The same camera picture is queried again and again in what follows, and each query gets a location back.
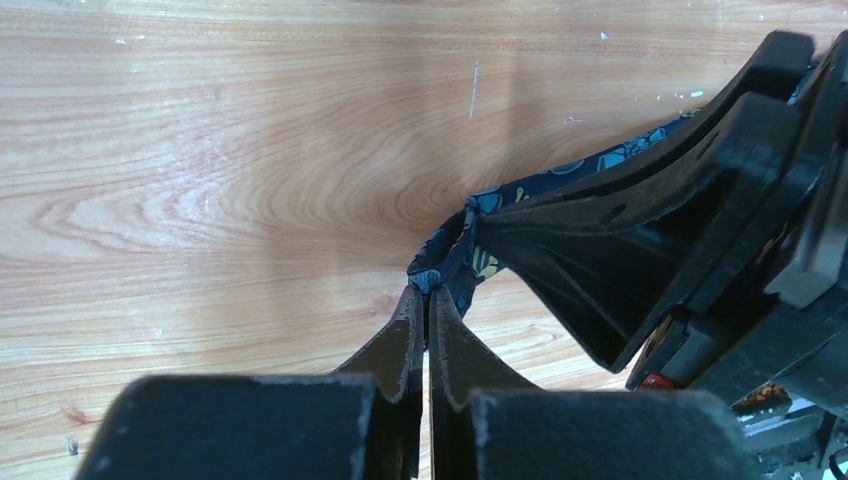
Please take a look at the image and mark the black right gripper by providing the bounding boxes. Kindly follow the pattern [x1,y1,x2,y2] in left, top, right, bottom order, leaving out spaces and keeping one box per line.
[478,30,847,417]

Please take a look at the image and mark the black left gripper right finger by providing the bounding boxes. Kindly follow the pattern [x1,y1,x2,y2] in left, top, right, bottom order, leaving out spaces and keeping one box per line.
[428,290,757,479]

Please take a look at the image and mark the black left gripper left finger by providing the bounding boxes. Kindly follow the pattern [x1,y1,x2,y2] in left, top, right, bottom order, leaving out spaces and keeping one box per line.
[78,286,425,479]

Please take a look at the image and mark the blue patterned necktie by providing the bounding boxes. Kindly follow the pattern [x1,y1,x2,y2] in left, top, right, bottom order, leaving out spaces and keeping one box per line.
[405,62,819,319]

